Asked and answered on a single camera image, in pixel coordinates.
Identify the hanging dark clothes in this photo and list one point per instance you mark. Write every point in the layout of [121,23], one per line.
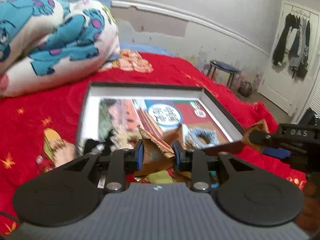
[285,42]

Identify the blue crochet scrunchie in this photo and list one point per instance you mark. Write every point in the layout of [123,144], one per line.
[191,137]

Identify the colourful picture sheet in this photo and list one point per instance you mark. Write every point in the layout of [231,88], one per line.
[190,112]

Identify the black ribbed object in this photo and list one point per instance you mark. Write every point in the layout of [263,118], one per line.
[310,116]

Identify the white door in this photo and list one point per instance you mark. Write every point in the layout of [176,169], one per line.
[275,90]

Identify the cartoon monster print comforter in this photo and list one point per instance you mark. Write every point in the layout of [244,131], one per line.
[50,42]

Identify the round blue-seat stool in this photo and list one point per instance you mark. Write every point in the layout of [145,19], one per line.
[225,66]

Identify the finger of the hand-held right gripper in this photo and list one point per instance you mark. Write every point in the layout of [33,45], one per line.
[275,152]
[261,138]

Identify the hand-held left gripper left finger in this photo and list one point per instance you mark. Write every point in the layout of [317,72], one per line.
[140,155]

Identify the gold snack packet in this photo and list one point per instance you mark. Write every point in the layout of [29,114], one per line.
[156,150]
[260,125]
[160,177]

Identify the red bear print blanket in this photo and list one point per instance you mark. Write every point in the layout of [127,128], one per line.
[62,105]

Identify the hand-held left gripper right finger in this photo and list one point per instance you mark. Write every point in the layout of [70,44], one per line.
[175,155]

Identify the black scrunchie with cream trim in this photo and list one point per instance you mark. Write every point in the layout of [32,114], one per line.
[92,145]

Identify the dark patterned ball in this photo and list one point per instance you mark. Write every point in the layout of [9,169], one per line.
[245,88]

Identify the black shallow cardboard box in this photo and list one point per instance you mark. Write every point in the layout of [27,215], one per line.
[150,91]

